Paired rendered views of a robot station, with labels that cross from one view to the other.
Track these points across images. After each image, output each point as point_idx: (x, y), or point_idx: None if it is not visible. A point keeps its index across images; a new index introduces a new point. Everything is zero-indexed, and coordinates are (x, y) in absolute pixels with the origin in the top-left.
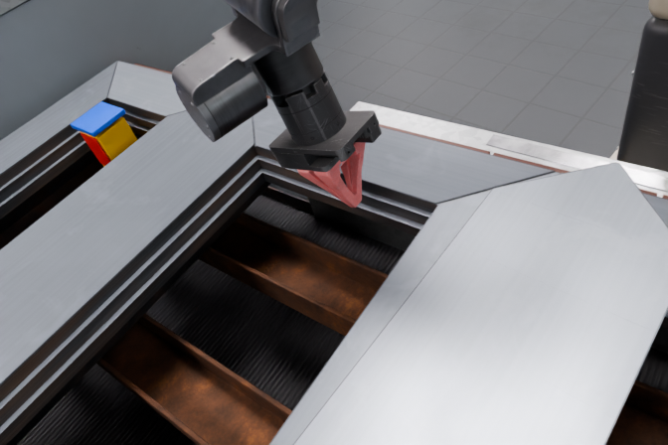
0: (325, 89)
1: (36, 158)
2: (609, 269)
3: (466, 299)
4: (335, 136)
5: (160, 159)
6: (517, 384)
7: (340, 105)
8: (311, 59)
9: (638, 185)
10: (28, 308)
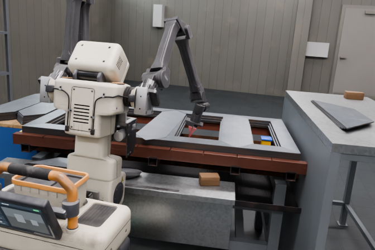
0: (192, 113)
1: (277, 140)
2: (145, 132)
3: (164, 130)
4: (190, 119)
5: (239, 138)
6: (155, 126)
7: (191, 118)
8: (193, 107)
9: (135, 184)
10: (231, 126)
